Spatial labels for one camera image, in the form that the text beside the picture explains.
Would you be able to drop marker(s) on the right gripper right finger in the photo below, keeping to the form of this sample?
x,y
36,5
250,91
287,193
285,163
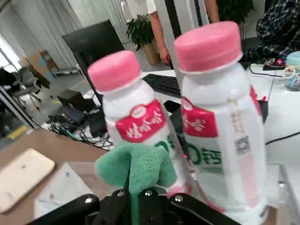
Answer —
x,y
164,211

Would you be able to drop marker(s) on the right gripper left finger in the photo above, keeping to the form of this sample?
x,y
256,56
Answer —
x,y
93,211

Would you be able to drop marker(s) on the green cloth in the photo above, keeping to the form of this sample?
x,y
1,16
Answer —
x,y
140,164

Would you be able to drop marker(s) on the clear acrylic shelf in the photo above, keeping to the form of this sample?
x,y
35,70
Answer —
x,y
65,185

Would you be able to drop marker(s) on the pink cap milk bottle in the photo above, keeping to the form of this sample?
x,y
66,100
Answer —
x,y
131,100
222,112

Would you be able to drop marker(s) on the cream rabbit print tray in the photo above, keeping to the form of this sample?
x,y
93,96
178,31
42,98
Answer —
x,y
23,175

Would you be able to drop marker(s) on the black laptop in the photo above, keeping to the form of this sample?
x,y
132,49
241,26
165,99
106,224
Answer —
x,y
70,100

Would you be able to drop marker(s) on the black keyboard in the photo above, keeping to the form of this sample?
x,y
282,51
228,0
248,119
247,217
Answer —
x,y
161,84

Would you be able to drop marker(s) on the grey office chair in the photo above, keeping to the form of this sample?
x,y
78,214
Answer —
x,y
28,79

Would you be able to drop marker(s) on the white desk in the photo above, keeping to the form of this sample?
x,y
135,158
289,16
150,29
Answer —
x,y
281,112

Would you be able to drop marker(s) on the cardboard box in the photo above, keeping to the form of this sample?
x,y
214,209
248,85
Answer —
x,y
37,61

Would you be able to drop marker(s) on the black monitor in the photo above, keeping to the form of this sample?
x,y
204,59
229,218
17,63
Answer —
x,y
93,42

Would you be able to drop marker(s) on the potted green plant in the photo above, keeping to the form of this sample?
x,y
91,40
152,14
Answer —
x,y
140,30
234,9

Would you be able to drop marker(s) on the person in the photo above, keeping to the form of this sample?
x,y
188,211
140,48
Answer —
x,y
212,11
155,23
276,28

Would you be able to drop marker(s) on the jar with teal lid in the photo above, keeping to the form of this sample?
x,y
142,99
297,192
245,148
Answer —
x,y
294,70

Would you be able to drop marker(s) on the aluminium frame post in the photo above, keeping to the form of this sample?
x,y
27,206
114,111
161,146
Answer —
x,y
169,47

